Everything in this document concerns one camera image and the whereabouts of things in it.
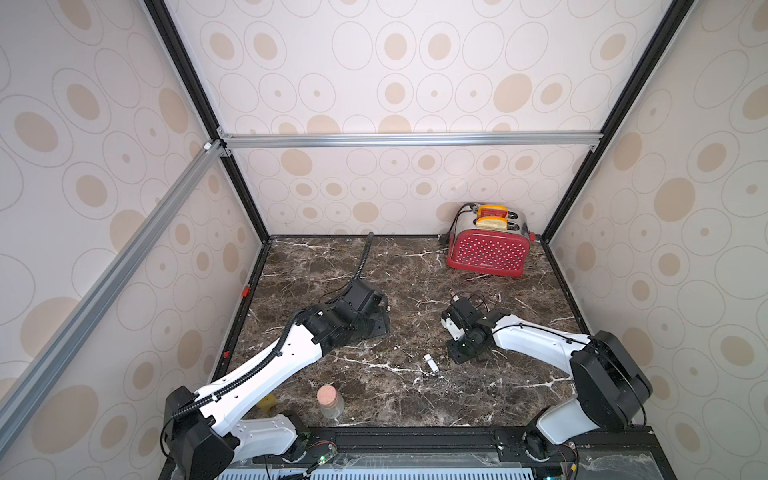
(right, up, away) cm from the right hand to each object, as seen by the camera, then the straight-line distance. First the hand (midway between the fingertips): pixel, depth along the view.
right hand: (454, 358), depth 88 cm
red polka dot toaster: (+15, +36, +9) cm, 40 cm away
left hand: (-19, +13, -13) cm, 26 cm away
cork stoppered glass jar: (-33, -5, -17) cm, 37 cm away
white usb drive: (-6, -1, 0) cm, 7 cm away
